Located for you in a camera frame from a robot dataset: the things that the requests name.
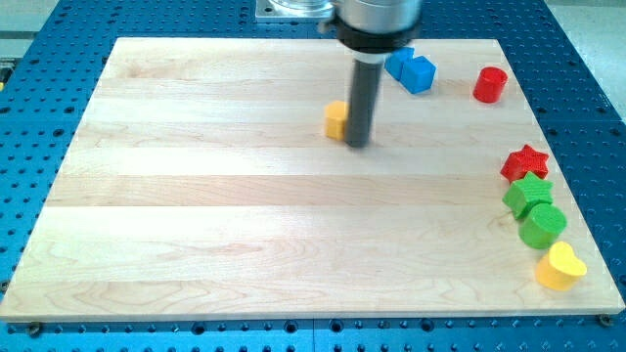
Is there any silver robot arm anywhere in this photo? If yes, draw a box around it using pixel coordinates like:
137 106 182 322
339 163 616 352
317 0 423 54

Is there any wooden board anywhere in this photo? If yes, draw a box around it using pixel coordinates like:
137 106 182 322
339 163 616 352
1 38 624 323

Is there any yellow hexagon block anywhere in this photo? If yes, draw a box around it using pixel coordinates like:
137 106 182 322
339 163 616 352
324 101 348 141

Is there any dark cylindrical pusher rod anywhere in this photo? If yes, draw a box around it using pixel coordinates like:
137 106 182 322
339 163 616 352
344 52 385 149

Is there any blue block behind cube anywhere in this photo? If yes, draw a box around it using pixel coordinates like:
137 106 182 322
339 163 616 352
384 47 415 80

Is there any red cylinder block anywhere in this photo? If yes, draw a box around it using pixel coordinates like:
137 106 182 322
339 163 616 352
472 66 509 104

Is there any red star block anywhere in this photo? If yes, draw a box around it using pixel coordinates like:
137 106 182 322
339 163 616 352
500 145 549 183

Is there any green star block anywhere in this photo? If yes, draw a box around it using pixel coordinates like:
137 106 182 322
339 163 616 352
502 172 554 219

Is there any green cylinder block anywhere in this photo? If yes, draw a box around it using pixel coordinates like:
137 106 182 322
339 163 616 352
518 203 567 249

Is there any yellow heart block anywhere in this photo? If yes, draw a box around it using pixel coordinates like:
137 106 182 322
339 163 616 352
535 242 588 291

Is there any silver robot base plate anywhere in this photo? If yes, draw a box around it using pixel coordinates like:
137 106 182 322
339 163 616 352
254 0 333 23

